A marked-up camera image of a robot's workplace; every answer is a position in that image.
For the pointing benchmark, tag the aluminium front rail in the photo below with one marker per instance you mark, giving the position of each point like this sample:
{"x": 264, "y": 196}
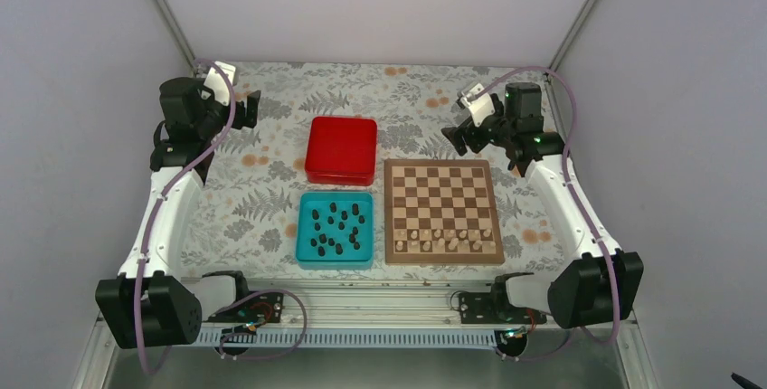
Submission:
{"x": 366, "y": 314}

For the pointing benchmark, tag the red square tin lid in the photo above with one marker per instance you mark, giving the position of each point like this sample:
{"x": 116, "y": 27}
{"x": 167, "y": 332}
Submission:
{"x": 341, "y": 151}

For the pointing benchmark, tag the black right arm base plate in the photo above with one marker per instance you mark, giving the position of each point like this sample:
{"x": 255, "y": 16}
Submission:
{"x": 480, "y": 308}

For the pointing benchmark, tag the blue plastic tray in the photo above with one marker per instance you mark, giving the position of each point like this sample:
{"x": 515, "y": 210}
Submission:
{"x": 335, "y": 231}

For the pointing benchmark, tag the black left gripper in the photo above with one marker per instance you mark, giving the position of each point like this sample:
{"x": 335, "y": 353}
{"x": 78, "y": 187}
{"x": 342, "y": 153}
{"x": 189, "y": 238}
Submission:
{"x": 250, "y": 119}

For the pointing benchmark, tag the wooden chessboard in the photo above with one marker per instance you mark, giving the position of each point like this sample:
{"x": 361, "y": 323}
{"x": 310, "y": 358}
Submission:
{"x": 440, "y": 212}

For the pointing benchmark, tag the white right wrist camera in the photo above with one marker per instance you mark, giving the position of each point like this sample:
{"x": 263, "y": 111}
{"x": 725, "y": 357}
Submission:
{"x": 477, "y": 102}

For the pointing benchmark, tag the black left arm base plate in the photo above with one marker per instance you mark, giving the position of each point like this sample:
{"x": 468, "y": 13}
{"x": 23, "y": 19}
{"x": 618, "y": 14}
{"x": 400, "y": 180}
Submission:
{"x": 263, "y": 309}

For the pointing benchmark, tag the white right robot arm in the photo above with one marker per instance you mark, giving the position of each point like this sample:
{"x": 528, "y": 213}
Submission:
{"x": 597, "y": 281}

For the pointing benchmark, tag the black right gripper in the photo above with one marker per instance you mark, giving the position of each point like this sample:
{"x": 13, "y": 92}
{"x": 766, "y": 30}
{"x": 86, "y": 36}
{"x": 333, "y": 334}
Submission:
{"x": 455, "y": 135}

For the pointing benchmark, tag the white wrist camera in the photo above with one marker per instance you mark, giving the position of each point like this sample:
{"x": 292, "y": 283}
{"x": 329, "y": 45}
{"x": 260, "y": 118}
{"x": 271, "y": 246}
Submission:
{"x": 477, "y": 102}
{"x": 219, "y": 84}

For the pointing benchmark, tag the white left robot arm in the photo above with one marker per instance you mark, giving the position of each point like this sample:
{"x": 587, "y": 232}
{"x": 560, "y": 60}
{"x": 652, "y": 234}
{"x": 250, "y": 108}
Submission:
{"x": 147, "y": 295}

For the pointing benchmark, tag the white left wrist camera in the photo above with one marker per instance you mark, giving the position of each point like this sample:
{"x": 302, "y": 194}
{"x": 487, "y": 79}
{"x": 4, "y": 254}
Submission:
{"x": 219, "y": 84}

